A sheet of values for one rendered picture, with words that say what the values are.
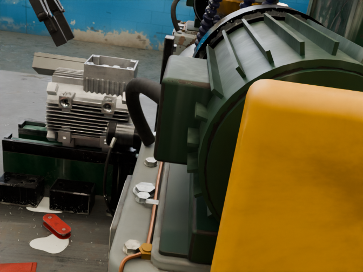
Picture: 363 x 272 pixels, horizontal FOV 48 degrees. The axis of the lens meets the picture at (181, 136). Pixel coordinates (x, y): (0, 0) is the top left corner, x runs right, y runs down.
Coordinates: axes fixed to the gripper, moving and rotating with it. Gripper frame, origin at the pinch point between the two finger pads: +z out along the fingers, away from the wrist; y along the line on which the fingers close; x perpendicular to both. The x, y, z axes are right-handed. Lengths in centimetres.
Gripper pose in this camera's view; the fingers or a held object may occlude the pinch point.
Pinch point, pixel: (60, 31)
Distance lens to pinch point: 111.4
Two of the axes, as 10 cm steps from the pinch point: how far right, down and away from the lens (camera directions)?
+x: -9.2, 3.4, 1.8
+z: 3.8, 8.5, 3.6
